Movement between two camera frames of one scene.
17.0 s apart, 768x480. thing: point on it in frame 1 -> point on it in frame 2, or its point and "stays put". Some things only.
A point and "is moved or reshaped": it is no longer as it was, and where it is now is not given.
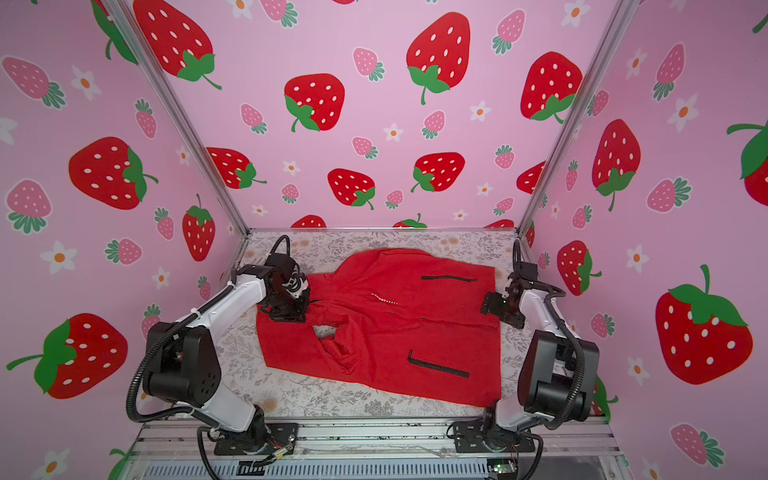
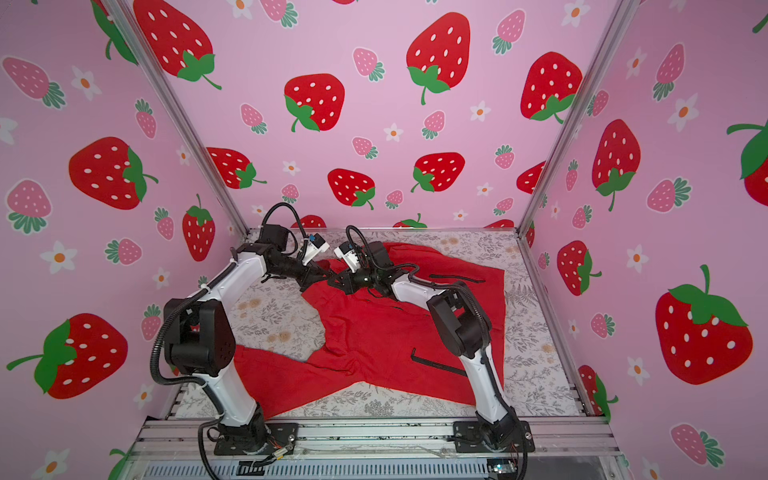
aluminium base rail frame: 380,451 stays put
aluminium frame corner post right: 623,17 stays put
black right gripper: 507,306 -> 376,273
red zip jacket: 397,316 is moved or reshaped
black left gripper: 299,315 -> 310,277
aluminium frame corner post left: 149,63 stays put
